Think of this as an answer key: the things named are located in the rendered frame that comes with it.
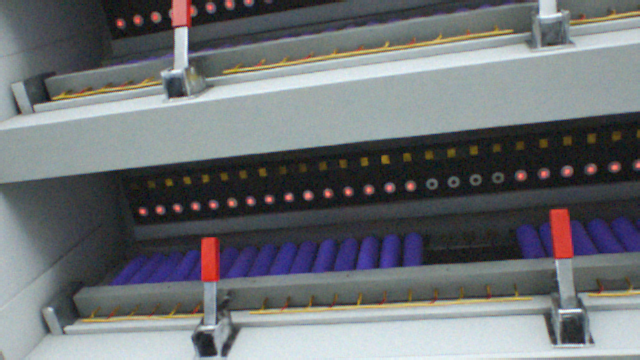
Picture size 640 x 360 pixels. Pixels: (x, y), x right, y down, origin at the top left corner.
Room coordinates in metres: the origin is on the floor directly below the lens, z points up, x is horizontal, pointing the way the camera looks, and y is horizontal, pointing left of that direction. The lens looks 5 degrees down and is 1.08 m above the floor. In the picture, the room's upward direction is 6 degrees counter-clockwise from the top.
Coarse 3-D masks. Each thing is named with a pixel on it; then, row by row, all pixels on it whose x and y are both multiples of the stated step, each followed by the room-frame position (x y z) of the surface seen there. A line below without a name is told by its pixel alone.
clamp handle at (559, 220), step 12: (552, 216) 0.40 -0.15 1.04; (564, 216) 0.40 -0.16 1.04; (552, 228) 0.40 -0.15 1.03; (564, 228) 0.40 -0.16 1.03; (552, 240) 0.40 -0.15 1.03; (564, 240) 0.40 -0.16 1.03; (564, 252) 0.40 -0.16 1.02; (564, 264) 0.40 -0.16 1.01; (564, 276) 0.39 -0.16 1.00; (564, 288) 0.39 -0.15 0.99; (564, 300) 0.39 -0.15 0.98
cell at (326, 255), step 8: (328, 240) 0.56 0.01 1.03; (320, 248) 0.55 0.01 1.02; (328, 248) 0.54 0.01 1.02; (336, 248) 0.55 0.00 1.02; (320, 256) 0.53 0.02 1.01; (328, 256) 0.53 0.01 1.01; (336, 256) 0.54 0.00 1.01; (320, 264) 0.51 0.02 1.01; (328, 264) 0.52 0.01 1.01; (312, 272) 0.50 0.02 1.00; (320, 272) 0.50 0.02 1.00
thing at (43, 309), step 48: (528, 192) 0.54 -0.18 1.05; (576, 192) 0.53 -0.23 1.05; (624, 192) 0.52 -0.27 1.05; (96, 240) 0.60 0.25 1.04; (48, 288) 0.53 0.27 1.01; (624, 288) 0.43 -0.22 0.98; (0, 336) 0.46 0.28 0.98; (48, 336) 0.51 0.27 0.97; (96, 336) 0.50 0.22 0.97; (144, 336) 0.49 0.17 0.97; (240, 336) 0.46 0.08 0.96; (288, 336) 0.45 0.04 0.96; (336, 336) 0.44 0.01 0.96; (384, 336) 0.43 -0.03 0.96; (432, 336) 0.42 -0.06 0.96; (480, 336) 0.41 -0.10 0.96; (528, 336) 0.40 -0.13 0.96; (624, 336) 0.38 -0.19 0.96
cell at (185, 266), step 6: (192, 252) 0.58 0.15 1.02; (198, 252) 0.59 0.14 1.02; (186, 258) 0.57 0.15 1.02; (192, 258) 0.58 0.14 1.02; (198, 258) 0.58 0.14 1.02; (180, 264) 0.56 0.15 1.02; (186, 264) 0.56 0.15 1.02; (192, 264) 0.57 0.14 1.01; (174, 270) 0.55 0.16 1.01; (180, 270) 0.55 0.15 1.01; (186, 270) 0.56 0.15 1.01; (174, 276) 0.54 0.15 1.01; (180, 276) 0.54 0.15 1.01; (186, 276) 0.55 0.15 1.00
